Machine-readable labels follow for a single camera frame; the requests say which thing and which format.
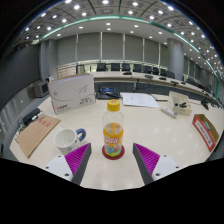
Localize grey box monitor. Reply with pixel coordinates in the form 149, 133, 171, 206
33, 80, 50, 99

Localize yellow-capped clear drink bottle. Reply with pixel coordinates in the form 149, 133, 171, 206
101, 98, 125, 158

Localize black laptop bag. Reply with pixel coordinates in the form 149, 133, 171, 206
95, 84, 122, 100

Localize small open white box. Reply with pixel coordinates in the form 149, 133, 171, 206
167, 90, 194, 117

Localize white cardboard paper box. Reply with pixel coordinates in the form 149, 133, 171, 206
47, 73, 97, 116

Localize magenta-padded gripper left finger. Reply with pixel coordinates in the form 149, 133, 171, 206
44, 142, 93, 186

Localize long curved conference desk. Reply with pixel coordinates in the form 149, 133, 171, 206
78, 70, 221, 108

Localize brown paper envelope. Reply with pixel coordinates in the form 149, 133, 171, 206
15, 113, 62, 159

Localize round ceiling lights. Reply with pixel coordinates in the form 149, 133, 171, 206
23, 0, 224, 73

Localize black flat device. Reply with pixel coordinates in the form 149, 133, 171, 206
21, 107, 42, 126

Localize flat round red coaster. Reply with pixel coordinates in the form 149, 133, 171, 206
101, 143, 126, 161

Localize white printed mug blue handle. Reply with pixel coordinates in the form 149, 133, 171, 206
53, 127, 88, 156

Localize white power strip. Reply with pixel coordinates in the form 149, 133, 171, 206
160, 105, 179, 120

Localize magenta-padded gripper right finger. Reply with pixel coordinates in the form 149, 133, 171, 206
132, 142, 183, 186

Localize white paper sheet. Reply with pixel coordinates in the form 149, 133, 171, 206
120, 92, 160, 109

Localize black office chairs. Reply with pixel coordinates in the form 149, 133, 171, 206
95, 62, 201, 88

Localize red and white cardboard box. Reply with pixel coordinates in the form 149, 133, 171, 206
191, 113, 220, 153

